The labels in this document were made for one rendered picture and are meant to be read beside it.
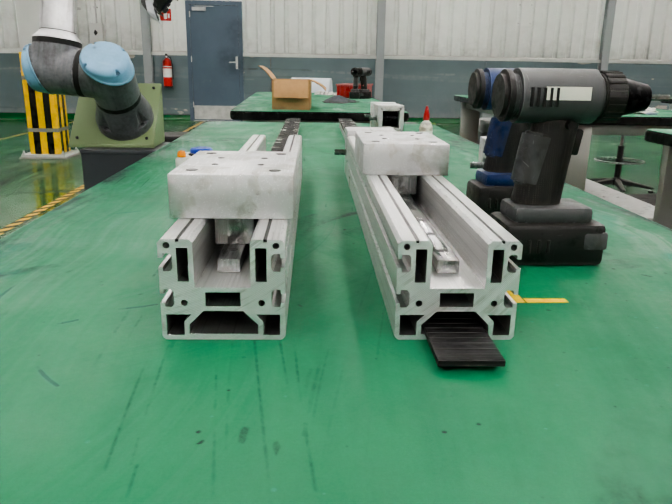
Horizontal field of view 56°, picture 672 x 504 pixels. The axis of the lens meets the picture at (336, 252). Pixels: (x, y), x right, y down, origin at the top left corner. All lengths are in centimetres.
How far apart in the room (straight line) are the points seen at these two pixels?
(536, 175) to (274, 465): 49
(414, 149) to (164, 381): 47
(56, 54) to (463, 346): 142
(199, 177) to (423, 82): 1189
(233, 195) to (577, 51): 1277
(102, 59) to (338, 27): 1065
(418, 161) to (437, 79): 1165
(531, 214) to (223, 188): 36
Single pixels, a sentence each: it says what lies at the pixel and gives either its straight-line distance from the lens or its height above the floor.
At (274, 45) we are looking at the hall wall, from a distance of 1225.
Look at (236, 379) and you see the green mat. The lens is 47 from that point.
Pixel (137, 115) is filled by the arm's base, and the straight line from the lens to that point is 180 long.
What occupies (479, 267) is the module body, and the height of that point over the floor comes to 84.
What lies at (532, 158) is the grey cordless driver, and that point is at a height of 90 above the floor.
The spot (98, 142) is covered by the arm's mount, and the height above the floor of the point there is 79.
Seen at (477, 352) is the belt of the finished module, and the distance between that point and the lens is 50.
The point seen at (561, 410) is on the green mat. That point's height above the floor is 78.
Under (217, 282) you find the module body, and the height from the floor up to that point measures 82.
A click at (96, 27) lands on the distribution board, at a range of 1264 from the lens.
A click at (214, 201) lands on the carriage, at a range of 57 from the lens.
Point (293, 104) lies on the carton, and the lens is 341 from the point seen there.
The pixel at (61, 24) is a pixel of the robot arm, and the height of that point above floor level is 109.
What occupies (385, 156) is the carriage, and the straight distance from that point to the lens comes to 82.
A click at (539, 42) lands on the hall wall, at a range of 1299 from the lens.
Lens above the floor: 100
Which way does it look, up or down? 16 degrees down
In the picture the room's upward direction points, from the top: 1 degrees clockwise
